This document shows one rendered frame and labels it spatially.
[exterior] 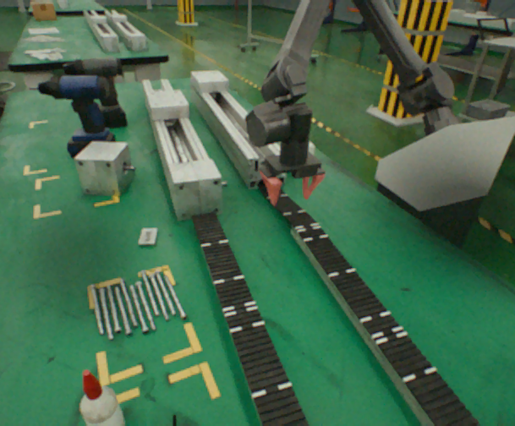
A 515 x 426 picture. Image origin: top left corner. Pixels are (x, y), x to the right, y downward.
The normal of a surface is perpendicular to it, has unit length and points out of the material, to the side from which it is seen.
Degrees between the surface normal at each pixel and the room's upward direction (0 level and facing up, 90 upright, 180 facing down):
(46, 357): 0
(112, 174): 90
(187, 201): 90
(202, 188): 90
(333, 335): 0
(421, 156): 90
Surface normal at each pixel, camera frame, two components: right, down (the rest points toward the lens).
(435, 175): 0.39, 0.53
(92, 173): -0.04, 0.56
